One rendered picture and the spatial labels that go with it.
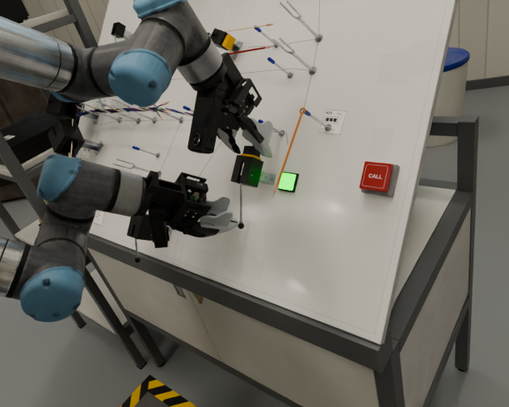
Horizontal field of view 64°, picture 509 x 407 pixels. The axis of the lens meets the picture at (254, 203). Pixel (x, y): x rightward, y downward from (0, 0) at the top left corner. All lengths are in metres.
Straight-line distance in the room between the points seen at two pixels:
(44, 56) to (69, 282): 0.30
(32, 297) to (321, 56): 0.69
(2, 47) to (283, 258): 0.58
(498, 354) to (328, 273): 1.16
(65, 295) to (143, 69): 0.31
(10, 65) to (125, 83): 0.14
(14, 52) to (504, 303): 1.89
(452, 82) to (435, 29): 2.15
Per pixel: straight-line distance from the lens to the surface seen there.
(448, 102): 3.04
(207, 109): 0.72
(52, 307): 0.62
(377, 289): 0.75
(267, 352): 1.13
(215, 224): 0.79
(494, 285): 2.09
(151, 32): 0.63
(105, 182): 0.69
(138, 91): 0.60
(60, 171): 0.68
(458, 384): 1.76
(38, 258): 0.62
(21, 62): 0.62
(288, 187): 0.85
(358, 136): 0.81
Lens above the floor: 1.48
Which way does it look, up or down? 31 degrees down
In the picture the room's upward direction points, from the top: 17 degrees counter-clockwise
